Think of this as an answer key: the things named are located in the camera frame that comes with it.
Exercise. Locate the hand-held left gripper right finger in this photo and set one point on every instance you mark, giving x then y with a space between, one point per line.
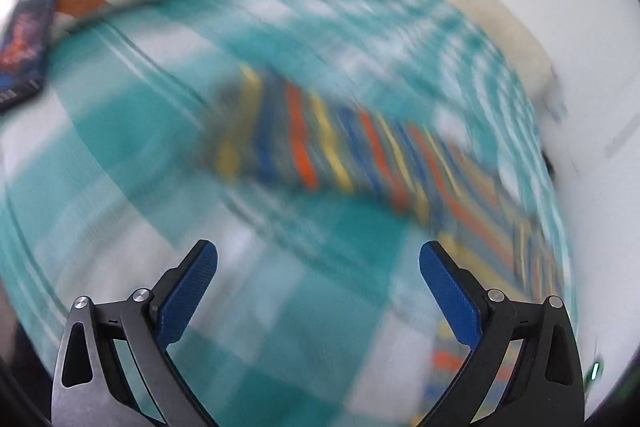
450 297

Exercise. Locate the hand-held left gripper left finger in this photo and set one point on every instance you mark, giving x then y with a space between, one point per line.
187 292

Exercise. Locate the striped knitted sweater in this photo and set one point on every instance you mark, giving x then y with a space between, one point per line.
325 142

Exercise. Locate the teal checked blanket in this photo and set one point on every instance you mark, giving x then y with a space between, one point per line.
125 157

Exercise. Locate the dark colourful book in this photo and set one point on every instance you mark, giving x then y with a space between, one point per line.
25 42

